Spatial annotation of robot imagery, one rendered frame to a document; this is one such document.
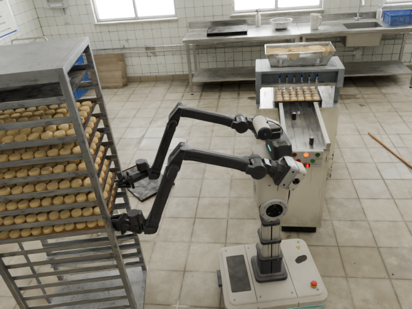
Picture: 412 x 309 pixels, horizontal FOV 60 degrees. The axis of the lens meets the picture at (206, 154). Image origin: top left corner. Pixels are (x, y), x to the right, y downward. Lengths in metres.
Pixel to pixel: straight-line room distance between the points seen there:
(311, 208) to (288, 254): 0.50
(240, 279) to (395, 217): 1.60
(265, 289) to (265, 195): 0.72
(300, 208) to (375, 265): 0.68
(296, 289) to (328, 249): 0.71
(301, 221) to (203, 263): 0.86
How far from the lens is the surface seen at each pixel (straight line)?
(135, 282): 2.72
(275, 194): 1.96
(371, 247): 3.17
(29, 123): 1.65
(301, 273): 2.54
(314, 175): 2.77
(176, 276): 2.88
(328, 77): 3.25
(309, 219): 3.04
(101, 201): 1.76
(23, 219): 2.04
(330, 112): 3.30
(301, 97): 3.23
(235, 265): 2.55
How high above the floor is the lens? 2.21
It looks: 32 degrees down
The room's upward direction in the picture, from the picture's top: 5 degrees counter-clockwise
